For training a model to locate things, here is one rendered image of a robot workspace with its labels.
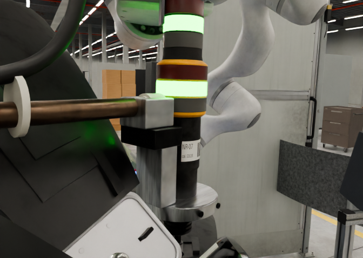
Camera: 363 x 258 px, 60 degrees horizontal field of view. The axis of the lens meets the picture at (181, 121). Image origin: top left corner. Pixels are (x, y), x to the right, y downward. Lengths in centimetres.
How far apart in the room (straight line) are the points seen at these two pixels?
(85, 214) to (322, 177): 207
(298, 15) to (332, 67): 971
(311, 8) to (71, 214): 70
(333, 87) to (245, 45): 973
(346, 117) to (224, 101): 614
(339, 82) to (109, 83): 686
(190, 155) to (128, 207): 7
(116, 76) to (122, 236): 825
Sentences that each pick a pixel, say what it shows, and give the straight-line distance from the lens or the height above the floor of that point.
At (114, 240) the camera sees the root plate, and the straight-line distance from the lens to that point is 23.
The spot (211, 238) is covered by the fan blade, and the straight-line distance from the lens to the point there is 41.
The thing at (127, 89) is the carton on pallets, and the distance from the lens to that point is 852.
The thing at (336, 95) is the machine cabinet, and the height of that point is 102.
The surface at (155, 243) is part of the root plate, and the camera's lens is 24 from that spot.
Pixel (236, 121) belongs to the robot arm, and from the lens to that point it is 99.
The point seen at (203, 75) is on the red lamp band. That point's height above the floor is 138.
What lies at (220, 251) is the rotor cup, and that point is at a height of 126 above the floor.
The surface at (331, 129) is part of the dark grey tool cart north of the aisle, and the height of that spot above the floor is 42.
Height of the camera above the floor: 137
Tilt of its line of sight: 8 degrees down
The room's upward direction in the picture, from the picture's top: 2 degrees clockwise
